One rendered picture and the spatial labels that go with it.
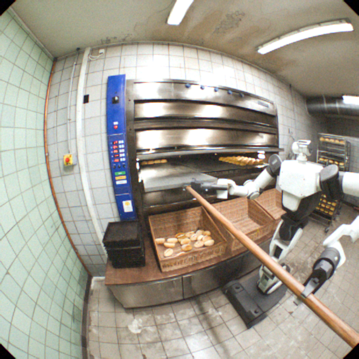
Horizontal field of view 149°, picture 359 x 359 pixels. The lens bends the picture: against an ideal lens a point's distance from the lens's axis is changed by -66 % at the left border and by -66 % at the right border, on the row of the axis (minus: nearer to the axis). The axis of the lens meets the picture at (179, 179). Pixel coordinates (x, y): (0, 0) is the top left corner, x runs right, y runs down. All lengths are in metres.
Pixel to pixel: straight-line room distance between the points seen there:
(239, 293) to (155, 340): 0.90
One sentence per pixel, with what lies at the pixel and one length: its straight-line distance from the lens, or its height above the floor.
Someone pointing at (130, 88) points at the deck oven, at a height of 2.01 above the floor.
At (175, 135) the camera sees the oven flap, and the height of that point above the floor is 1.55.
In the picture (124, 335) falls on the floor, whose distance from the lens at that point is 1.61.
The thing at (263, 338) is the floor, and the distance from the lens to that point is 1.63.
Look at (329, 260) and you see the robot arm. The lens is 0.49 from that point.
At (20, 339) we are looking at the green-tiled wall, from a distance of 1.16.
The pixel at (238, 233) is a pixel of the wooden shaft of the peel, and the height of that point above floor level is 1.20.
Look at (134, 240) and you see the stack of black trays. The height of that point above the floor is 0.88.
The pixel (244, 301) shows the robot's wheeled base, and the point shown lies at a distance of 1.50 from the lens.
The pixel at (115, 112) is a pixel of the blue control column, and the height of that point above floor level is 1.79.
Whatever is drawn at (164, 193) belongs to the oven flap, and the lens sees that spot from 1.33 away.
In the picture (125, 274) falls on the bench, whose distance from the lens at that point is 1.22.
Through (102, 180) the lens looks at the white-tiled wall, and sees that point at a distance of 1.29.
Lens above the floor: 1.49
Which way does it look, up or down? 15 degrees down
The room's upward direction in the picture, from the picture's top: 3 degrees counter-clockwise
